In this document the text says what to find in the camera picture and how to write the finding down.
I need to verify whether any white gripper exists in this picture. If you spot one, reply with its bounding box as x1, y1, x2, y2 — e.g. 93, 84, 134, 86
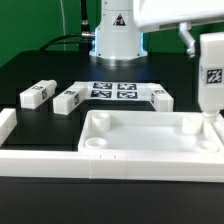
133, 0, 224, 57

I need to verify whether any white desk top tray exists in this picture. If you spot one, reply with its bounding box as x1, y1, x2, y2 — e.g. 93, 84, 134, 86
78, 110, 224, 153

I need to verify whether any white fiducial marker sheet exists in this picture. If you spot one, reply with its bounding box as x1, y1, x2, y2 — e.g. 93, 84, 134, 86
74, 81, 163, 101

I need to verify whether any black cable with connector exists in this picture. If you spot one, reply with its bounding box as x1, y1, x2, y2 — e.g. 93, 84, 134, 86
39, 0, 98, 52

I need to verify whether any white thin cable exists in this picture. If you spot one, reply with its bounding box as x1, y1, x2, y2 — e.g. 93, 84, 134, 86
59, 0, 67, 52

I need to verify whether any white U-shaped fence frame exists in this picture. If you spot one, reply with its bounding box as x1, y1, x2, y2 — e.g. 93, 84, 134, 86
0, 116, 224, 182

